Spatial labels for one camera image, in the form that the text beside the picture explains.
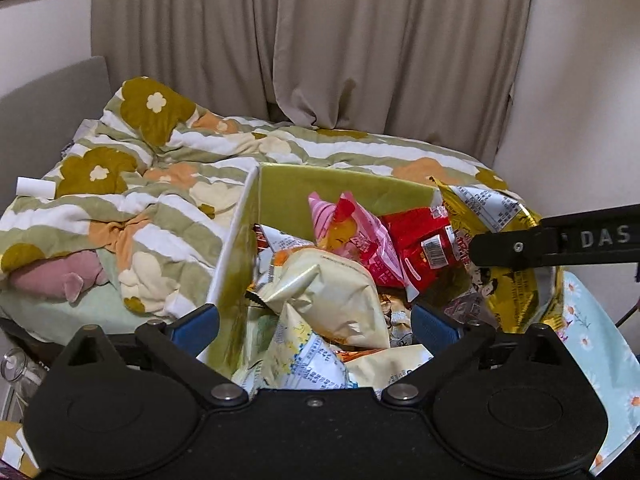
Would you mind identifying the glass jar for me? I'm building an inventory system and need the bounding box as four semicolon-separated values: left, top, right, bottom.
0;349;48;403

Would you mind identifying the grey headboard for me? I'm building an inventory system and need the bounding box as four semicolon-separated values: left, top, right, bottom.
0;55;113;147

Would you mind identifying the cardboard piece with white tape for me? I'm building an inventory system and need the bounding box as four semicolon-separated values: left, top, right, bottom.
0;420;41;480

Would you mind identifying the light blue floral cloth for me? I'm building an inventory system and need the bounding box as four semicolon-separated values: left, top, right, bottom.
537;267;640;478

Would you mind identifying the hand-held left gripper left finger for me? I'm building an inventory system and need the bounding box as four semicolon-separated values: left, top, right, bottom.
57;304;251;407

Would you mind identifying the beige curtain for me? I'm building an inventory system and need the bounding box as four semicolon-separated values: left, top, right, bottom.
90;0;538;161

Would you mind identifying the white tube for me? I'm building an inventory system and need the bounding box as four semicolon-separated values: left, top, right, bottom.
16;176;54;200

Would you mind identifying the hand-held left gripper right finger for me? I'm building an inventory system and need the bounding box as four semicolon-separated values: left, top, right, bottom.
382;302;570;405

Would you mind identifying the light green sheet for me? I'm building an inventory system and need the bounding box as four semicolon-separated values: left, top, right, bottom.
0;280;181;347

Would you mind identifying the red snack bag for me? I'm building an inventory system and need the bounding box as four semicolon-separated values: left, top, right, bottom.
380;205;471;297

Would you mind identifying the pink plush toy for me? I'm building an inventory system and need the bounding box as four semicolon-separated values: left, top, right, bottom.
9;249;110;304

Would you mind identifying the floral striped blanket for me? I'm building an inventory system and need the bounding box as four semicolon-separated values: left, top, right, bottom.
0;76;511;331

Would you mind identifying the white and yellow snack bag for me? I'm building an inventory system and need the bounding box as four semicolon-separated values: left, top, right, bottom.
235;305;351;392

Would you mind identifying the white snack bag orange print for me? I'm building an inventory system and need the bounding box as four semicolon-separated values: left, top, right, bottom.
345;344;434;391

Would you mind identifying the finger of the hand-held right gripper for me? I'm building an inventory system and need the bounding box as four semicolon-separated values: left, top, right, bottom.
467;205;640;267

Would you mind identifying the orange and white snack bag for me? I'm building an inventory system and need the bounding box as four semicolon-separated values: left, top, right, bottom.
252;224;316;291

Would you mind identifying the cream snack bag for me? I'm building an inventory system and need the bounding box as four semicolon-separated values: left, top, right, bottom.
245;249;392;350

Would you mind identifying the green cardboard box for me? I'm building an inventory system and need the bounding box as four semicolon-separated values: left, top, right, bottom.
197;162;441;376

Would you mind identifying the gold snack bag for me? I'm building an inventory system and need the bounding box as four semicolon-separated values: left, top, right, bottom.
430;176;563;333

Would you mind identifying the pink snack bag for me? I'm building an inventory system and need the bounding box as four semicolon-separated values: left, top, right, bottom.
307;191;406;288

